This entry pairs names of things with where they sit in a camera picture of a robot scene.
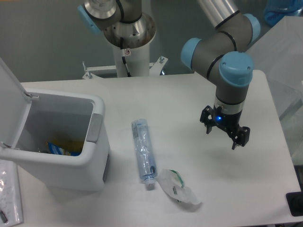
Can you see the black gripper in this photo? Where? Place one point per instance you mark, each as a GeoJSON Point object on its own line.
{"type": "Point", "coordinates": [228, 123]}

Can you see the clear plastic wrapper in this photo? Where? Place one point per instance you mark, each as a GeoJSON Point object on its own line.
{"type": "Point", "coordinates": [174, 186]}

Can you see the crushed clear plastic bottle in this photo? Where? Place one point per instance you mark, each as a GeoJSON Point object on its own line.
{"type": "Point", "coordinates": [146, 163]}

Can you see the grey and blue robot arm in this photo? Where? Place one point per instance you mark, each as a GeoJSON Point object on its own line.
{"type": "Point", "coordinates": [220, 59]}

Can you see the white trash can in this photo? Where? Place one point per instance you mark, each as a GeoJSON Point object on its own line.
{"type": "Point", "coordinates": [58, 137]}

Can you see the white trash can lid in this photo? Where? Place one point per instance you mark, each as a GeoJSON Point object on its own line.
{"type": "Point", "coordinates": [15, 104]}

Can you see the translucent plastic box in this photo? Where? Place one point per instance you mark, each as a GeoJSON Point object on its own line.
{"type": "Point", "coordinates": [279, 54]}

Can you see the black device at edge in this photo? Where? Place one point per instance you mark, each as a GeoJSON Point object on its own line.
{"type": "Point", "coordinates": [295, 203]}

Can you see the blue water jug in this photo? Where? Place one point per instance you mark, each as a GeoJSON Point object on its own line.
{"type": "Point", "coordinates": [275, 10]}

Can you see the blue yellow snack wrapper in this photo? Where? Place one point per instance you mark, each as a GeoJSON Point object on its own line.
{"type": "Point", "coordinates": [66, 147]}

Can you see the white clipboard with paper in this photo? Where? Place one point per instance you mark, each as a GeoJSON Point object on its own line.
{"type": "Point", "coordinates": [11, 212]}

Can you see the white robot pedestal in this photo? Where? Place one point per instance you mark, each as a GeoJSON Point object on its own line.
{"type": "Point", "coordinates": [131, 46]}

